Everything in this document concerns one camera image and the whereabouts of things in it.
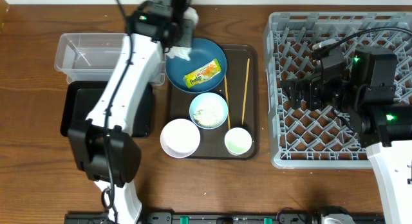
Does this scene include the white pink-rimmed bowl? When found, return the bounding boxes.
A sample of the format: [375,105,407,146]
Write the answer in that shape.
[160,118,201,158]

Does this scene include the rice food scraps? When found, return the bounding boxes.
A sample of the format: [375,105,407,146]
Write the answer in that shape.
[193,109,224,128]

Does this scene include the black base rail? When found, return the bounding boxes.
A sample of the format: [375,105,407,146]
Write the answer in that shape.
[63,212,387,224]

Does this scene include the wooden chopstick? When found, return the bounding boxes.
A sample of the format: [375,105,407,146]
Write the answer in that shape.
[241,59,250,125]
[224,75,231,130]

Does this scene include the grey dishwasher rack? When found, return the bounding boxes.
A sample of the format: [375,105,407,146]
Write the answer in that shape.
[263,12,411,169]

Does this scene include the yellow snack wrapper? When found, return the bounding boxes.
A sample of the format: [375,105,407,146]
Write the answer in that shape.
[183,59,221,88]

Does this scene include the white napkin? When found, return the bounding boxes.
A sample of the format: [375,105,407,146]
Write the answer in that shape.
[166,7,199,61]

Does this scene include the right wooden chopstick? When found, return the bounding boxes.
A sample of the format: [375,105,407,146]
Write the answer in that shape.
[241,59,250,125]

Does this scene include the light blue bowl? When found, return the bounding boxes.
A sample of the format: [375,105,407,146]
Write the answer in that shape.
[189,93,228,129]

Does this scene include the black rectangular tray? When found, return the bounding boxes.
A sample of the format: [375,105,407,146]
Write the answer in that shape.
[60,81,154,138]

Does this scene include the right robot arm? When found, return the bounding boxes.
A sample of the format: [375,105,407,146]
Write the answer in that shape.
[280,40,411,223]

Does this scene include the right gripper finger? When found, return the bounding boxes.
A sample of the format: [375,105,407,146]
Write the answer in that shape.
[290,82,312,110]
[281,79,310,100]

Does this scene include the clear plastic bin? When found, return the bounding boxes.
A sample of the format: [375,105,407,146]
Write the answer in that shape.
[55,33,165,86]

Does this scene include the dark brown serving tray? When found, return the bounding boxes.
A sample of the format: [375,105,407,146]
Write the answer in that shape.
[166,44,259,160]

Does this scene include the dark blue plate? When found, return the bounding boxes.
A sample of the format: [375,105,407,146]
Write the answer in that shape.
[165,38,227,93]

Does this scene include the left wooden chopstick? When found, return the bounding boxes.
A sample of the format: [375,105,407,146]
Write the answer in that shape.
[224,75,231,130]

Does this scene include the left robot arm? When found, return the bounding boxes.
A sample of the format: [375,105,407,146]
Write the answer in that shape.
[68,0,198,223]

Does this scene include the small white green cup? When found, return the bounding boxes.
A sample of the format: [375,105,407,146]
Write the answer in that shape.
[224,127,252,156]

